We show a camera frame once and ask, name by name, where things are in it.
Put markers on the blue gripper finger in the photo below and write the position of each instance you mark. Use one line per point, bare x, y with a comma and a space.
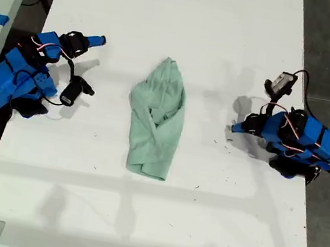
241, 125
241, 130
96, 41

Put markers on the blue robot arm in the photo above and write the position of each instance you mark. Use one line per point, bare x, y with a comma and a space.
18, 73
323, 140

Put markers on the pale green T-shirt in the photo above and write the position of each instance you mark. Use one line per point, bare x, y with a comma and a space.
156, 119

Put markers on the black camera stalk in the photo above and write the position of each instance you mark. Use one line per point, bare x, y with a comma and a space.
274, 99
72, 70

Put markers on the black camera box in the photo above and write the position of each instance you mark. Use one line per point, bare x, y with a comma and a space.
281, 81
72, 92

